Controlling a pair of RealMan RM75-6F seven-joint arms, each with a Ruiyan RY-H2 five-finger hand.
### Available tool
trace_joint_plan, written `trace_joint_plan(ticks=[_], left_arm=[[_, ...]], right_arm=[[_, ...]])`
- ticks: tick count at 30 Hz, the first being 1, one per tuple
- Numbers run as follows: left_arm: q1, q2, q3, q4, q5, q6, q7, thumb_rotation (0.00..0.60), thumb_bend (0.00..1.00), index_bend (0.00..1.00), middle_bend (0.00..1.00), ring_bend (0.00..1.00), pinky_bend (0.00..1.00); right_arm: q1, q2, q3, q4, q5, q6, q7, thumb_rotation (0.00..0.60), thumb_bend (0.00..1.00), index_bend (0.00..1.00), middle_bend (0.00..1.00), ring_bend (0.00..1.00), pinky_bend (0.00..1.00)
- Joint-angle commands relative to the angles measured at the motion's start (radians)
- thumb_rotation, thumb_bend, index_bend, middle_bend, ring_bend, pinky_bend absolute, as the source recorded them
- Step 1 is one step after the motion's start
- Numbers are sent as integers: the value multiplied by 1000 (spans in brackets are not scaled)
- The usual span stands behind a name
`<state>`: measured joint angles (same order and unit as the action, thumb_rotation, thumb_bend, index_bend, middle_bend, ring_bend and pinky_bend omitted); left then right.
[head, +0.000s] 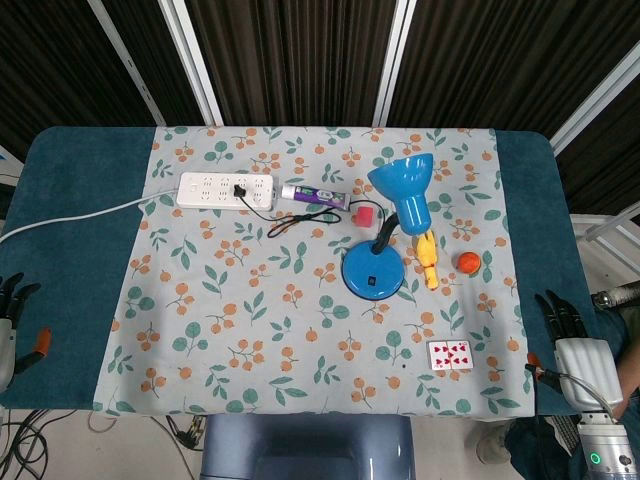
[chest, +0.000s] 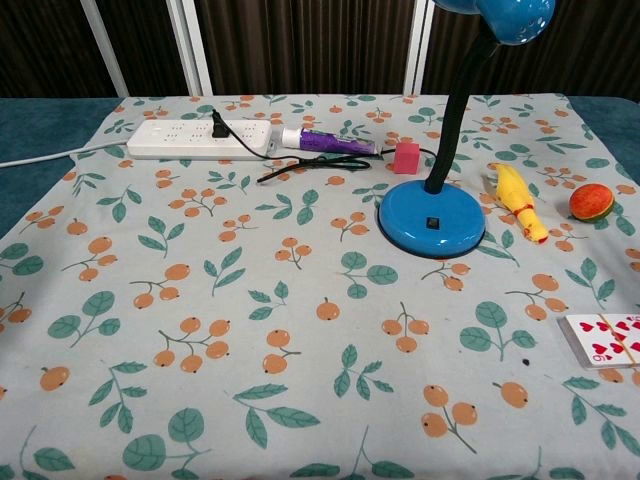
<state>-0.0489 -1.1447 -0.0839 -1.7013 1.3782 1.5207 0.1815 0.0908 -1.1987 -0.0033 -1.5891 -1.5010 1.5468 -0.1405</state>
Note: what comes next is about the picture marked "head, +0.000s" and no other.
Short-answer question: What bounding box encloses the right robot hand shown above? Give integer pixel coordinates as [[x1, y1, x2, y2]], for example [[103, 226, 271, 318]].
[[524, 289, 625, 419]]

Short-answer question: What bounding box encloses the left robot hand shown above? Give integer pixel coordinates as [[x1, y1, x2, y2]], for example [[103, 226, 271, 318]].
[[0, 272, 53, 394]]

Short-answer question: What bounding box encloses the blue desk lamp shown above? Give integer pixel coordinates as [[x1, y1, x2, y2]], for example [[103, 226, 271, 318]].
[[341, 153, 435, 301]]

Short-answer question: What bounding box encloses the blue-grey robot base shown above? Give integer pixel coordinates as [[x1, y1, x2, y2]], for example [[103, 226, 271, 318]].
[[199, 414, 417, 480]]

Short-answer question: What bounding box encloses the person's forearm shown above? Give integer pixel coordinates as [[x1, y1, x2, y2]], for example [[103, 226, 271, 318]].
[[617, 349, 640, 421]]

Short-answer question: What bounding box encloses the black keyboard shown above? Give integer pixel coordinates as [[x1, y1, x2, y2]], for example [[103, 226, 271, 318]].
[[546, 416, 582, 454]]

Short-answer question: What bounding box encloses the silver flexible pipe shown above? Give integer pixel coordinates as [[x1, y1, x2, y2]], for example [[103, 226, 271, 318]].
[[591, 281, 640, 312]]

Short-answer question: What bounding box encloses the person's light shoe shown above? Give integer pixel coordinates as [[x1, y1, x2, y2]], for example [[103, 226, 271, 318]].
[[474, 429, 512, 465]]

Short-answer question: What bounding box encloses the small orange ball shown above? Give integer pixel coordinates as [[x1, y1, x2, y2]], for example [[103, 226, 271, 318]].
[[457, 251, 483, 275]]

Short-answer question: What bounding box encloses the teal table cover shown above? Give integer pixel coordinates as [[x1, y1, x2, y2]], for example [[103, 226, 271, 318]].
[[0, 124, 614, 416]]

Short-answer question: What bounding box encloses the yellow rubber chicken toy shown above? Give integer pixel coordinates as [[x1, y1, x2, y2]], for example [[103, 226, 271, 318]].
[[412, 230, 442, 291]]

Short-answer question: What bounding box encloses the white power strip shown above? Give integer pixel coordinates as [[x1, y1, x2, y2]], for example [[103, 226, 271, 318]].
[[176, 172, 279, 211]]

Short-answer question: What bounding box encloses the red cube block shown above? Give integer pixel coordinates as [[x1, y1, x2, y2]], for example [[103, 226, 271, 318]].
[[352, 202, 377, 229]]

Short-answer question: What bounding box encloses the floral tablecloth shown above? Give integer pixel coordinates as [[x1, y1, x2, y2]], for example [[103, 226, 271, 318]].
[[92, 124, 539, 419]]

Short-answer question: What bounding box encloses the purple toothpaste tube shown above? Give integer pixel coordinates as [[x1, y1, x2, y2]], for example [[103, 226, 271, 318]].
[[281, 183, 351, 211]]

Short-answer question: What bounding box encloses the black pleated curtain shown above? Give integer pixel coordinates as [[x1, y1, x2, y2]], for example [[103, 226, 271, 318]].
[[0, 0, 640, 216]]

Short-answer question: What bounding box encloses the robot hand cable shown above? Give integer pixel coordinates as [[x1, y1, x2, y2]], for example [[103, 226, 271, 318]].
[[529, 367, 619, 426]]

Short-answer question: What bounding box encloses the black floor cable tangle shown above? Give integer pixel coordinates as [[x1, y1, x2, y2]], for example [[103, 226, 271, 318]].
[[0, 408, 76, 480]]

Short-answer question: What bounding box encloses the white metal rail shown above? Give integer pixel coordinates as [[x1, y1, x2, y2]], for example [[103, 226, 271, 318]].
[[569, 204, 640, 256]]

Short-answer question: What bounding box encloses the black floor plug with cable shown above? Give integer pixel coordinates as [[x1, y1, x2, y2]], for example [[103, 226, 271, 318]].
[[164, 415, 207, 452]]

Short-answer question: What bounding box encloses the white power strip cable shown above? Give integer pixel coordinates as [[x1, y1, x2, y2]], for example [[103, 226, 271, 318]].
[[0, 190, 181, 245]]

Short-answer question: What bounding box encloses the black power plug and cable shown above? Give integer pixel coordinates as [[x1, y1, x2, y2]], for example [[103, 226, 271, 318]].
[[232, 183, 394, 240]]

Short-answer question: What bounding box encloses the thin aluminium frame post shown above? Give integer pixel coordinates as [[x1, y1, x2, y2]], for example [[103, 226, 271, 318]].
[[87, 0, 167, 127]]

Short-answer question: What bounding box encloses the wide aluminium frame post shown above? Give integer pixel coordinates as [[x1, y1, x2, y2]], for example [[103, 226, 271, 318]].
[[158, 0, 225, 127]]

